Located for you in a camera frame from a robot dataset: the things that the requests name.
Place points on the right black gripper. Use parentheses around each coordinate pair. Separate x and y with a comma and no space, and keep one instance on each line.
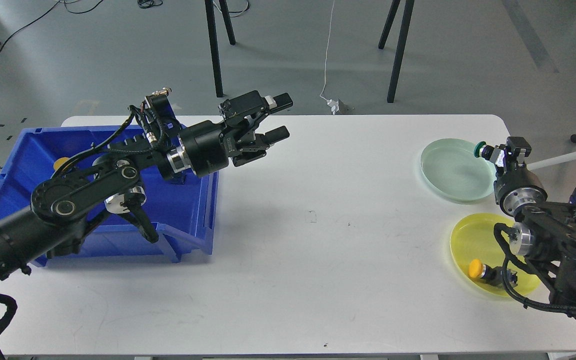
(514,185)

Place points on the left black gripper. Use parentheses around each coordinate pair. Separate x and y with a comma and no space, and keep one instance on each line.
(208,147)

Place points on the green push button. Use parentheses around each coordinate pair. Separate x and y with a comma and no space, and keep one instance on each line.
(483,150)

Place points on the yellow push button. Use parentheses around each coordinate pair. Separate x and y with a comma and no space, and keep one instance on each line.
(59,162)
(496,277)

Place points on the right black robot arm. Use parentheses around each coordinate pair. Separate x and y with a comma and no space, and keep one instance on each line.
(542,240)

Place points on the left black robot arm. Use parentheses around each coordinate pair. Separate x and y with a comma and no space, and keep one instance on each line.
(106,178)

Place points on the pale green plate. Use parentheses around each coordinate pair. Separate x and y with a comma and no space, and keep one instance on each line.
(450,168)

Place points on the yellow plate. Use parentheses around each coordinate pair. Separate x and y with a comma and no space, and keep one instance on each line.
(473,238)

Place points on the yellow push button in bin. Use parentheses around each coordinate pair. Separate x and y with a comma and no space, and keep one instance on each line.
(59,162)

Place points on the blue plastic bin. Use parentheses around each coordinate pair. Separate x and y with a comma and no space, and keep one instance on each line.
(182,213)

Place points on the black stand leg left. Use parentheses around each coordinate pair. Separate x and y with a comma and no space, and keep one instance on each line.
(211,24)

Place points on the black stand leg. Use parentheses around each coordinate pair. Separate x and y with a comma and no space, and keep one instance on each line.
(403,35)
(211,24)

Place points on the black stand leg right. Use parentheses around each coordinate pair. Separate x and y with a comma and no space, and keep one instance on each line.
(403,35)

